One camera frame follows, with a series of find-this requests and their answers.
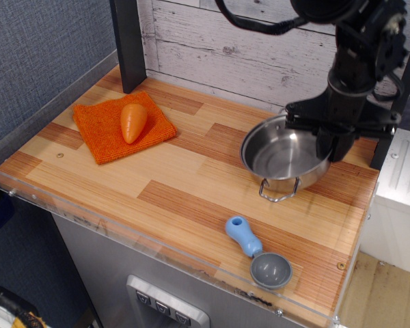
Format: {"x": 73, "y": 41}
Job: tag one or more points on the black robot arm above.
{"x": 370, "y": 46}

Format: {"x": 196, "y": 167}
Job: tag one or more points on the dark left support post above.
{"x": 127, "y": 31}

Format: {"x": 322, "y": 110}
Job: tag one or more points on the blue handled grey scoop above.
{"x": 269, "y": 270}

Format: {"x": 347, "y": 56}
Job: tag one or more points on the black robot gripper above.
{"x": 338, "y": 116}

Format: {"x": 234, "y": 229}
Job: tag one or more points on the dark support post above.
{"x": 127, "y": 31}
{"x": 401, "y": 112}

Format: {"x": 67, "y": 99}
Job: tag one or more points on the orange toy carrot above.
{"x": 133, "y": 119}

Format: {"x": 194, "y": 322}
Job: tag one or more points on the orange woven cloth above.
{"x": 117, "y": 128}

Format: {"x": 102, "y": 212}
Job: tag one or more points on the dark right support post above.
{"x": 401, "y": 112}

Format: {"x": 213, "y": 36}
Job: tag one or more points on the stainless steel pan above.
{"x": 283, "y": 160}

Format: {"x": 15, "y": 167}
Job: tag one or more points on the silver button control panel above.
{"x": 165, "y": 304}

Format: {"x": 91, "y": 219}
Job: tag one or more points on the white side cabinet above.
{"x": 386, "y": 233}

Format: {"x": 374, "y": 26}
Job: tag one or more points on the clear acrylic table guard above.
{"x": 161, "y": 214}

